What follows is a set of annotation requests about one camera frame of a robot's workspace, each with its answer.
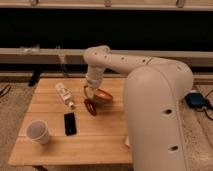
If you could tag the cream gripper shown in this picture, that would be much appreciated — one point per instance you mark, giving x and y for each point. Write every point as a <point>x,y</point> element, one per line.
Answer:
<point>89,92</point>

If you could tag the orange ceramic bowl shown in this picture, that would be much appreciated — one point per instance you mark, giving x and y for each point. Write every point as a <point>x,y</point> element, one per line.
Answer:
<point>102,96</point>

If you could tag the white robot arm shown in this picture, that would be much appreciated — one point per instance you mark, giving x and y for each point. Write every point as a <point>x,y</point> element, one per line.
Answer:
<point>152,91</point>

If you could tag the white plastic bottle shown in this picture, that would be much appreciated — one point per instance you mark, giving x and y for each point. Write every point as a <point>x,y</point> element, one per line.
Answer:
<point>65,95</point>

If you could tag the black smartphone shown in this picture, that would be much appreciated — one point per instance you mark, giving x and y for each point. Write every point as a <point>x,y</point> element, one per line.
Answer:
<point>70,124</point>

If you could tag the wooden table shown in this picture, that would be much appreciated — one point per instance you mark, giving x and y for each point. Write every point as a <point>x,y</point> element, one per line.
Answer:
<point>99,139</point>

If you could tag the white sponge block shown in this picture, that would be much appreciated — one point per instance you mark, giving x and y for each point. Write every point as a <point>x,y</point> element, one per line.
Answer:
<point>127,143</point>

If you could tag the white paper cup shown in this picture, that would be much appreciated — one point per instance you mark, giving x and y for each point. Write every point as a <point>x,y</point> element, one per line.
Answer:
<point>37,131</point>

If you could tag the blue device on floor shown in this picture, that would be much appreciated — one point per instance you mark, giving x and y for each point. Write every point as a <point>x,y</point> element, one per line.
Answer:
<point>195,99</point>

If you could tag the grey horizontal rail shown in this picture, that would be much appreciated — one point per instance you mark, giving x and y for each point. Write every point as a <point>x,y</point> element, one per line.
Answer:
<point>74,56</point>

